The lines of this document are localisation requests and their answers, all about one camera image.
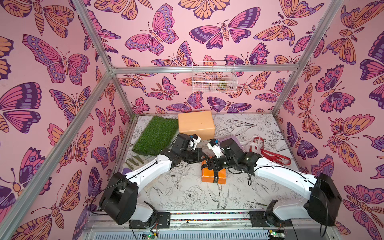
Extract lilac gift box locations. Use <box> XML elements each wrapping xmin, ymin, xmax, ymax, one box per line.
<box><xmin>219</xmin><ymin>136</ymin><xmax>244</xmax><ymax>151</ymax></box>

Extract orange gift box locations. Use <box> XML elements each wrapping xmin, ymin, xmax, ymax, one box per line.
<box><xmin>201</xmin><ymin>161</ymin><xmax>227</xmax><ymax>185</ymax></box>

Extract white satin ribbon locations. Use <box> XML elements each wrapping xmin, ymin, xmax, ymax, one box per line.
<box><xmin>249</xmin><ymin>142</ymin><xmax>261</xmax><ymax>154</ymax></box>

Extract black printed ribbon bow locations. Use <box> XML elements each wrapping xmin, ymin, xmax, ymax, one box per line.
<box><xmin>201</xmin><ymin>164</ymin><xmax>220</xmax><ymax>184</ymax></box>

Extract green artificial grass mat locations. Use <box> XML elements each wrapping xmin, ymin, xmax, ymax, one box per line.
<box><xmin>133</xmin><ymin>116</ymin><xmax>179</xmax><ymax>156</ymax></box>

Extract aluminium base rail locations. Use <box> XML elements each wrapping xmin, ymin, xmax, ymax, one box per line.
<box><xmin>80</xmin><ymin>210</ymin><xmax>343</xmax><ymax>240</ymax></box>

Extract white wire basket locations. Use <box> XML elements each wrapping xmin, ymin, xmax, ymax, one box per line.
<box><xmin>191</xmin><ymin>65</ymin><xmax>238</xmax><ymax>94</ymax></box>

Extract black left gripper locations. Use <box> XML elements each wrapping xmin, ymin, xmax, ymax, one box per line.
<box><xmin>179</xmin><ymin>148</ymin><xmax>208</xmax><ymax>164</ymax></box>

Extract red satin ribbon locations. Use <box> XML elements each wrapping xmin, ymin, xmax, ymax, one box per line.
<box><xmin>251</xmin><ymin>137</ymin><xmax>292</xmax><ymax>167</ymax></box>

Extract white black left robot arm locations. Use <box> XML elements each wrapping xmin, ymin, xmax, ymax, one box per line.
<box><xmin>99</xmin><ymin>134</ymin><xmax>209</xmax><ymax>227</ymax></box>

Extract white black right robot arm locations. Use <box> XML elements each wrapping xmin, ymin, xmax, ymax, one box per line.
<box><xmin>207</xmin><ymin>139</ymin><xmax>342</xmax><ymax>227</ymax></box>

